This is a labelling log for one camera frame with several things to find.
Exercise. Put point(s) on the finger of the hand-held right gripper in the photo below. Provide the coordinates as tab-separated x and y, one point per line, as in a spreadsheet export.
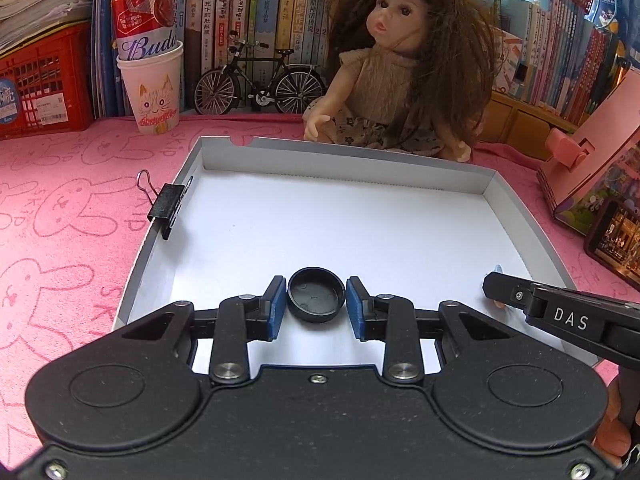
570	317

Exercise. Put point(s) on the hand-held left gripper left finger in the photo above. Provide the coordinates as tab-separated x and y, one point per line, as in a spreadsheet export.
277	310

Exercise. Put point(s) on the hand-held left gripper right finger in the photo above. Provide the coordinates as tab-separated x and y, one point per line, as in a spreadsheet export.
356	310

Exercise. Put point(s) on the black round cap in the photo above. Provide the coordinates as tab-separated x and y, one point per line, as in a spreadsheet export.
316	300

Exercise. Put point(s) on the white cardboard box lid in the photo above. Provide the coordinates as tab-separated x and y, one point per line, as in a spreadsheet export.
350	230

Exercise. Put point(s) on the person's right hand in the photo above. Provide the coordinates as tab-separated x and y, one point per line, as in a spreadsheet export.
614	437

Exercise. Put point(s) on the black smartphone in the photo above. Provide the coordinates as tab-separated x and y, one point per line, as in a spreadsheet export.
617	240

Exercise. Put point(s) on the black binder clip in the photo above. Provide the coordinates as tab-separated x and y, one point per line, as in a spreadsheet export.
167	205

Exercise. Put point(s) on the pink wooden dollhouse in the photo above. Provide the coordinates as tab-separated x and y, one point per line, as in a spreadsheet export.
590	160

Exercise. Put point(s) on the wooden drawer box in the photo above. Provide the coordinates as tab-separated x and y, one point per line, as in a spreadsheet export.
520	125

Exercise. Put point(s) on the black miniature bicycle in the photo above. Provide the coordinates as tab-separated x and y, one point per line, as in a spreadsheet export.
259	98

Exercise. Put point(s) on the pink rabbit-print cloth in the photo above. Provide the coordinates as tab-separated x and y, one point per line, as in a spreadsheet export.
60	260

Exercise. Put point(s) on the brown-haired doll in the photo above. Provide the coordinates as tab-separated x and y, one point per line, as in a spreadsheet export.
385	85

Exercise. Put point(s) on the white cat-print paper cup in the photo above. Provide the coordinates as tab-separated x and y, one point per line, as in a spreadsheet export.
152	90

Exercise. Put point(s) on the row of pale blue books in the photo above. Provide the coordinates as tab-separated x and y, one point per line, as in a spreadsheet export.
555	45

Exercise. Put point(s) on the row of colourful upright books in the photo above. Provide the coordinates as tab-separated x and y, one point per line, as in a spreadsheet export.
240	10

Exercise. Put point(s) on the blue printed bag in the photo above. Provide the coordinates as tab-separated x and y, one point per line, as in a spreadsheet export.
615	5

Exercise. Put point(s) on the red beer can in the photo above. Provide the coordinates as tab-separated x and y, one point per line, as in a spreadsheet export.
145	15

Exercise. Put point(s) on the row of thin blue booklets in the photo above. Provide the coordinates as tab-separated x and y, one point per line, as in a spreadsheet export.
105	35

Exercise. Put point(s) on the red plastic crate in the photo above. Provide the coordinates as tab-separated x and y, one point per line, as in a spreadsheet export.
45	75

